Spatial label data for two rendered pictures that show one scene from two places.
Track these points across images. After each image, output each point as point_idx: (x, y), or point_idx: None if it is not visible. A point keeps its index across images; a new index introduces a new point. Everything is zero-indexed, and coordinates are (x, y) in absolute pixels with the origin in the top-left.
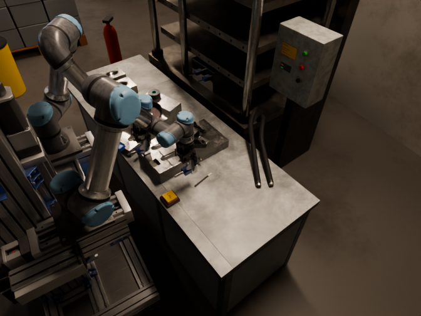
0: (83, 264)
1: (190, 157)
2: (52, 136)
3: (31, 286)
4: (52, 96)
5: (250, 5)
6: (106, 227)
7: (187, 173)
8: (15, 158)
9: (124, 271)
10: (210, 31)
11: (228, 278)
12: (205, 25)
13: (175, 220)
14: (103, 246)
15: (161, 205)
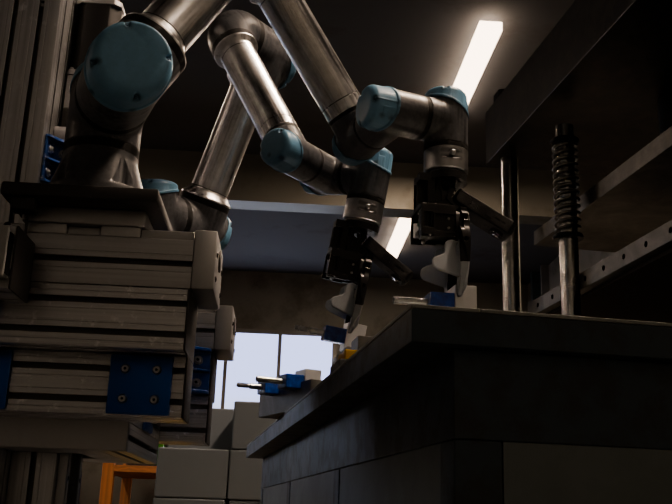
0: (7, 225)
1: (449, 226)
2: None
3: None
4: (191, 187)
5: None
6: (127, 252)
7: (438, 302)
8: (53, 97)
9: None
10: (627, 261)
11: (472, 461)
12: (617, 258)
13: (342, 363)
14: (87, 340)
15: (326, 391)
